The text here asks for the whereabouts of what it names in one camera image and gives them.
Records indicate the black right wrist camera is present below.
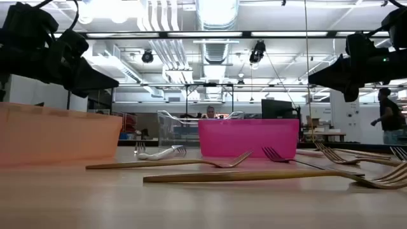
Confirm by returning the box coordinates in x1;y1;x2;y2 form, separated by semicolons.
345;31;379;60

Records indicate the yellow hanging cord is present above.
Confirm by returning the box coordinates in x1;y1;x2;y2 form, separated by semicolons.
303;0;315;143

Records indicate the red storage bin rack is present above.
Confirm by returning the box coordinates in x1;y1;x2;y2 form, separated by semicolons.
121;112;139;134

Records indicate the white-handled silver fork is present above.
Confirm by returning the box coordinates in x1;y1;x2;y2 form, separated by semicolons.
134;141;163;161
390;146;407;162
152;145;188;161

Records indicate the black computer monitor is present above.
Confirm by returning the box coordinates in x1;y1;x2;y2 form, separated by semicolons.
261;99;294;120

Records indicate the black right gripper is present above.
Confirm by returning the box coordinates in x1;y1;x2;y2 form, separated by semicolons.
307;49;407;103

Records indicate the silver ventilation duct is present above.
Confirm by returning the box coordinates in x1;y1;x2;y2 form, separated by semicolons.
194;0;240;66

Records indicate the black beam with light strips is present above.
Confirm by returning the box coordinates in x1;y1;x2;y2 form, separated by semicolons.
53;31;407;39

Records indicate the orange translucent plastic bin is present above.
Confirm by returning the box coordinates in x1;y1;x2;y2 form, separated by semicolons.
0;101;124;167

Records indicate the wooden table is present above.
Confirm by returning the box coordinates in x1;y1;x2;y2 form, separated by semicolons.
303;131;347;143

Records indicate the clear plastic bin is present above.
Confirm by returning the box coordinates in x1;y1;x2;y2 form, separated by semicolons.
157;109;245;150

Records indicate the black metal table frame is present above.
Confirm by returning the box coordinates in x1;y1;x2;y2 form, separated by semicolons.
117;139;407;154

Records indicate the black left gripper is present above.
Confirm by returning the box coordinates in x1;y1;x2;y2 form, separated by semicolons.
0;50;120;99

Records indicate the red plastic bin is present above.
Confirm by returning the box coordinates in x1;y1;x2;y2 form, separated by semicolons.
198;118;300;158

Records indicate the cardboard box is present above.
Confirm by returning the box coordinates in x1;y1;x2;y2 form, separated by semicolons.
305;115;322;130

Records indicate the black ceiling spotlight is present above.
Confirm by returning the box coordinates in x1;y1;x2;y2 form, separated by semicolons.
249;40;266;64
141;49;155;64

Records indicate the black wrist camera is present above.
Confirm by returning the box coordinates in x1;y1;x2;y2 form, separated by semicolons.
47;29;90;66
345;31;379;60

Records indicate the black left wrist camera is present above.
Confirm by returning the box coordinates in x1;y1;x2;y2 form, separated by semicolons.
47;29;90;66

